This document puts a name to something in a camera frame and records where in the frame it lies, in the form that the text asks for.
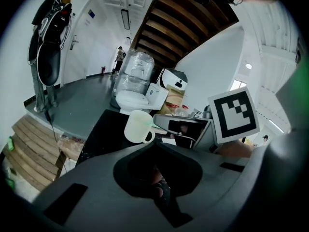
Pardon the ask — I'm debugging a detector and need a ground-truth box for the white door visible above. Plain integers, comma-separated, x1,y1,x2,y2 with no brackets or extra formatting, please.
63,0,107,86

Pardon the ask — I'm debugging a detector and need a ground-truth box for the white mug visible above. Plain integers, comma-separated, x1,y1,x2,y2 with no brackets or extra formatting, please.
124,109,156,144

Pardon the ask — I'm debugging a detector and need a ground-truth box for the cardboard box red print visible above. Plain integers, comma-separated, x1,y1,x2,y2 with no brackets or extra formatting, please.
159,84,188,116

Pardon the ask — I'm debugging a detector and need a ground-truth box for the metal kettle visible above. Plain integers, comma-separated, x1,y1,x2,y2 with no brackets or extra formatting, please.
202,104,213,119

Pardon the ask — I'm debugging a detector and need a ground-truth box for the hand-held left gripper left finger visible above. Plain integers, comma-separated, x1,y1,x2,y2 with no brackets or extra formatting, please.
32,142,175,232

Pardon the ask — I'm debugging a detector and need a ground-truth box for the plastic wrapped white toilet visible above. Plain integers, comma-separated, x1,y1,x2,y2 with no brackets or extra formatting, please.
109,48,155,109

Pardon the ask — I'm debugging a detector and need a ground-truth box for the black and white box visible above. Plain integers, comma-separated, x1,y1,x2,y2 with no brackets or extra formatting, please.
155,67,189,92

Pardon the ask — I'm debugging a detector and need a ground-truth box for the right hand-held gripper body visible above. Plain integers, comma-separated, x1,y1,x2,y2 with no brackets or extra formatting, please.
192,86,261,154

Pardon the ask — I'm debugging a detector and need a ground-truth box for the black ceiling light bar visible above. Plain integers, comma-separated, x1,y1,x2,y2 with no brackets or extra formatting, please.
120,8,131,31

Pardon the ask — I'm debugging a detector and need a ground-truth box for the silver door handle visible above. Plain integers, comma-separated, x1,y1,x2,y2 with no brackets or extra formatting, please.
69,34,80,51

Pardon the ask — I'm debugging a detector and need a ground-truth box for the dark brown slatted staircase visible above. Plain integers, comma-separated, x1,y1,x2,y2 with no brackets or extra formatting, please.
131,0,240,69

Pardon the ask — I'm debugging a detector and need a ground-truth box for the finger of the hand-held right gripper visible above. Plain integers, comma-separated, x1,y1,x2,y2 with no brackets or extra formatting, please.
153,114,213,132
170,133,197,150

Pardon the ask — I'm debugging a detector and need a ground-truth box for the long black cable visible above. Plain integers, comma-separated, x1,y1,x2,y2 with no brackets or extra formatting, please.
44,109,68,176

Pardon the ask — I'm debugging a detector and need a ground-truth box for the crumpled clear plastic sheet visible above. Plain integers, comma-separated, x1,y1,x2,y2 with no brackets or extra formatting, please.
57,133,85,160

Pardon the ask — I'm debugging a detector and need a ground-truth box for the person's right forearm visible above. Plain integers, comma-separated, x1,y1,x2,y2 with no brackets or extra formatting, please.
216,138,254,159

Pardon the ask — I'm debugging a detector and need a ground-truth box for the green plastic bottle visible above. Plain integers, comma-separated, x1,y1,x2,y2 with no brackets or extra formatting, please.
6,135,15,152

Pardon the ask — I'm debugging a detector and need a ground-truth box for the white toilet with tank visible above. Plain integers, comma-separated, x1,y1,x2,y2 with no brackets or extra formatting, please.
115,82,170,115

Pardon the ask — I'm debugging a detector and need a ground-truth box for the wooden pallet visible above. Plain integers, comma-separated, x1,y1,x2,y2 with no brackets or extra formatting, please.
1,114,68,192

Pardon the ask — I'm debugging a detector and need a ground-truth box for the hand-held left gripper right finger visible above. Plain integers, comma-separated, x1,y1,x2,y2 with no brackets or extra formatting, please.
154,142,250,221

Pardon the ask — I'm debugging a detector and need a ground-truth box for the clear jar red lid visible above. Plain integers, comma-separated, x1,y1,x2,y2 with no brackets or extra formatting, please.
179,104,191,117

